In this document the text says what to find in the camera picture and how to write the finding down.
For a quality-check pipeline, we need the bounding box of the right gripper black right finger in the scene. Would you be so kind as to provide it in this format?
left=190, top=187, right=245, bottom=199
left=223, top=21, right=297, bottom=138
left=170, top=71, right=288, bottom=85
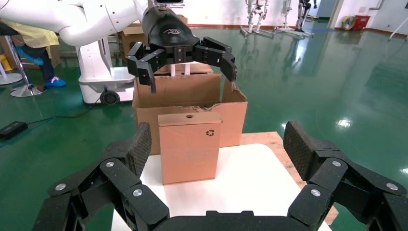
left=283, top=121, right=408, bottom=231

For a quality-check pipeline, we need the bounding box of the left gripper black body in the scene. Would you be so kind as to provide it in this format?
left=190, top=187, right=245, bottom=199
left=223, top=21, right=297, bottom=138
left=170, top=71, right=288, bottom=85
left=141, top=6, right=202, bottom=64

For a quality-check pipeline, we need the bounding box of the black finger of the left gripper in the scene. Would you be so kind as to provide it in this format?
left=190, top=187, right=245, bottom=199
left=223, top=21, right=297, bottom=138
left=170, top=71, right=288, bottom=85
left=126, top=41, right=166, bottom=94
left=194, top=37, right=238, bottom=84

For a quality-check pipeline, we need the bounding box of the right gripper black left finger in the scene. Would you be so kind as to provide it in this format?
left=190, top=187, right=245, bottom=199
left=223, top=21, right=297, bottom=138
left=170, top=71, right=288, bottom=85
left=32, top=122, right=169, bottom=231

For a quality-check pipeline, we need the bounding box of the small cardboard box with hole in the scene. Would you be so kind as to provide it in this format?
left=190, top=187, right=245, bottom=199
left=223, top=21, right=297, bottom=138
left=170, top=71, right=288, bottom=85
left=157, top=111, right=223, bottom=186

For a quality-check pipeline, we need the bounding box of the white robot base with wheel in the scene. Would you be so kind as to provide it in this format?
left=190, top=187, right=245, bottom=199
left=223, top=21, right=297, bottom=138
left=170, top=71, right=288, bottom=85
left=77, top=38, right=137, bottom=105

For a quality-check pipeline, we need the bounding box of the large open cardboard box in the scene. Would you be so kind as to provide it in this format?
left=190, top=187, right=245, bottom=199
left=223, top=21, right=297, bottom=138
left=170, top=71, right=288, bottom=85
left=132, top=63, right=249, bottom=156

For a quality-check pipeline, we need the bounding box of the white humanoid robot on stand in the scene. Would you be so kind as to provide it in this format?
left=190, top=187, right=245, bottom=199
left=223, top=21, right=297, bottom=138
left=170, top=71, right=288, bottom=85
left=274, top=0, right=298, bottom=33
left=240, top=0, right=275, bottom=38

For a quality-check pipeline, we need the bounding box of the plywood board under table top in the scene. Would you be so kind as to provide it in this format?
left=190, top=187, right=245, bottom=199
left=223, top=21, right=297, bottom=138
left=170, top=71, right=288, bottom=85
left=240, top=131, right=339, bottom=226

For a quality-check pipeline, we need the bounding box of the dark humanoid robot on stand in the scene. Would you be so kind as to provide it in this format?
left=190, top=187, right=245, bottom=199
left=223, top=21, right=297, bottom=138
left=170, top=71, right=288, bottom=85
left=294, top=0, right=319, bottom=34

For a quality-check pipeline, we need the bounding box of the person in yellow coat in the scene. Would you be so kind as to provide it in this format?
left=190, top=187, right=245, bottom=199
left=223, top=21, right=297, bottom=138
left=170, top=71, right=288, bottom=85
left=0, top=19, right=67, bottom=89

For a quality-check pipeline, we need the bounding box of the black power adapter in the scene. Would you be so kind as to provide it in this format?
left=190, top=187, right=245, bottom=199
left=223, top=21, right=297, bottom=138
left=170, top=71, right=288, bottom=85
left=0, top=120, right=29, bottom=141

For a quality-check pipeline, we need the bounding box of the metal stool base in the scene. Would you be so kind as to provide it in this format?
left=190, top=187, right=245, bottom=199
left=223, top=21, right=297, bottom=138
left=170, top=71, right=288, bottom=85
left=3, top=34, right=44, bottom=98

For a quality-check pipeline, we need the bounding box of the yellow round fan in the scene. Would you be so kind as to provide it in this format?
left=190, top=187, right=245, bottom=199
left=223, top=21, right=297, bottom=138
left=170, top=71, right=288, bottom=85
left=342, top=16, right=357, bottom=31

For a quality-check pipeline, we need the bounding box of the white round stand base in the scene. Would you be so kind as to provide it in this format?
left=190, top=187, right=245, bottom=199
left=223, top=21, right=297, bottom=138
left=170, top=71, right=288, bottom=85
left=0, top=62, right=23, bottom=86

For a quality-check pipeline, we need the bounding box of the yellow floor object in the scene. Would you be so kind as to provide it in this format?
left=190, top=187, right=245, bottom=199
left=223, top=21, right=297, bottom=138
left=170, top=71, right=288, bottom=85
left=0, top=53, right=14, bottom=72

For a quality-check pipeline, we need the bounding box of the red cabinet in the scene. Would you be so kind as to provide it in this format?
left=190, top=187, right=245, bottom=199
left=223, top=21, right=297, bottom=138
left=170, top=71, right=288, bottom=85
left=353, top=15, right=371, bottom=31

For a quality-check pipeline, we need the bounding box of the white slanted pole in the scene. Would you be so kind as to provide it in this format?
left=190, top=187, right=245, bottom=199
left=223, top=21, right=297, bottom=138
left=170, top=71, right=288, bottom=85
left=388, top=25, right=408, bottom=41

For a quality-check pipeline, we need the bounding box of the white tube frame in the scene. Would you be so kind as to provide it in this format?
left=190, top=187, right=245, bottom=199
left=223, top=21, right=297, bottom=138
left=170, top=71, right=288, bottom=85
left=169, top=63, right=191, bottom=77

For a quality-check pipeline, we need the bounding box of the black floor cable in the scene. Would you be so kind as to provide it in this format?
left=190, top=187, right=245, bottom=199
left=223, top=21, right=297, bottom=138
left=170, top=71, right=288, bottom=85
left=26, top=95, right=102, bottom=126

